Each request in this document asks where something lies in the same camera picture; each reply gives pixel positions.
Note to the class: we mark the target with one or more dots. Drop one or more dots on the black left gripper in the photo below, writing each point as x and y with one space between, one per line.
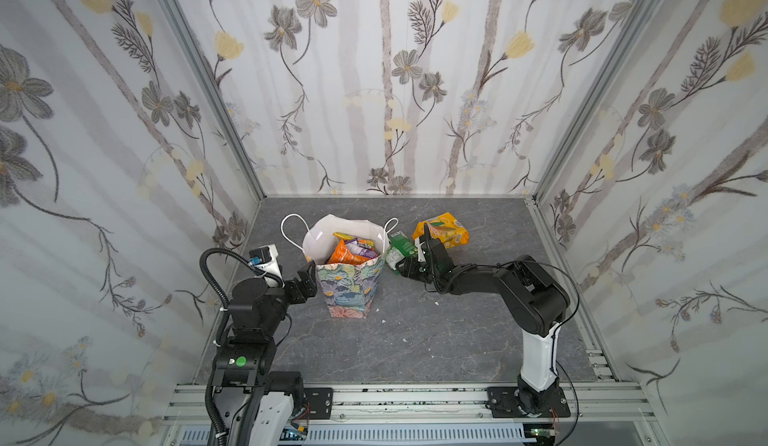
302 283

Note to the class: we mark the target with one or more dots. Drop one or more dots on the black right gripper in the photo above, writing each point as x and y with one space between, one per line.
432 263

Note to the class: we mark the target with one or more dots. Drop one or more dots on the green snack packet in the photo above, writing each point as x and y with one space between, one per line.
401 247

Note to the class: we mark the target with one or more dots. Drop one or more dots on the floral white paper bag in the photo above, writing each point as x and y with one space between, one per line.
348 289

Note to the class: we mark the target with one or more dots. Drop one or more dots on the orange chips packet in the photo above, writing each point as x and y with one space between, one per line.
342 256

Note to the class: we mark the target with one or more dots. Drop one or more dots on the orange fruit snack packet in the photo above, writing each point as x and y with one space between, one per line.
351 237

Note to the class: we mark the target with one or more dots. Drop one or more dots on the purple snack packet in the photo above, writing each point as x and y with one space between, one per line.
362 248

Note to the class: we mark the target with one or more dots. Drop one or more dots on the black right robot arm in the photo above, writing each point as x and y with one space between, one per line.
536 302

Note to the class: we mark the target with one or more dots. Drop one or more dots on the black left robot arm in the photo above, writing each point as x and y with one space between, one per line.
247 403

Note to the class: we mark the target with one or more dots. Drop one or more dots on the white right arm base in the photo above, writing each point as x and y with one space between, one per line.
538 382

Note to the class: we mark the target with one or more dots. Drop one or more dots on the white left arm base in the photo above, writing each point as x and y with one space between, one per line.
282 401

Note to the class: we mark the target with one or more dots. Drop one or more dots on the yellow candy bag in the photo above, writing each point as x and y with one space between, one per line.
446 228

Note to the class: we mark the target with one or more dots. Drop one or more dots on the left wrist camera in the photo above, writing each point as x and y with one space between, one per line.
263 262

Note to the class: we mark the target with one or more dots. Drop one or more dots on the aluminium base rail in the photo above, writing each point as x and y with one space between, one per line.
474 413

